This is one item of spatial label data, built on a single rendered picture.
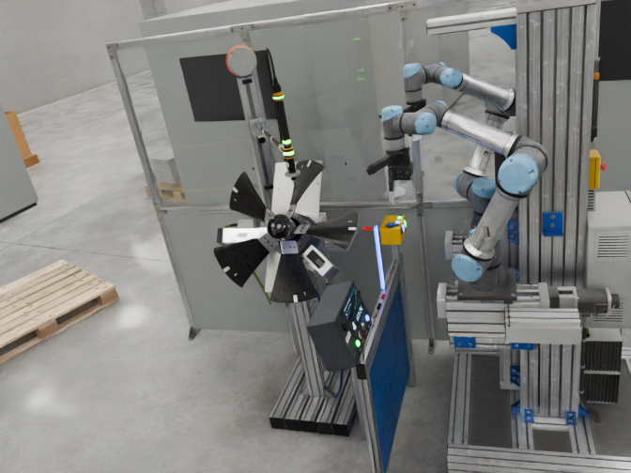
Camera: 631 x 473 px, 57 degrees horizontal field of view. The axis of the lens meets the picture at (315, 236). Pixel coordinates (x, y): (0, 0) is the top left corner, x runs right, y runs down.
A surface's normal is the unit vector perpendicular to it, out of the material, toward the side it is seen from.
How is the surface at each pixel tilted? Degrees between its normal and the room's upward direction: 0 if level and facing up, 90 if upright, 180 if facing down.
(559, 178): 90
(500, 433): 0
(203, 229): 90
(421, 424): 0
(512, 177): 83
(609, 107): 90
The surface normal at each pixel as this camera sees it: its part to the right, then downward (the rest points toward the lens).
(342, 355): -0.29, 0.45
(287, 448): -0.15, -0.89
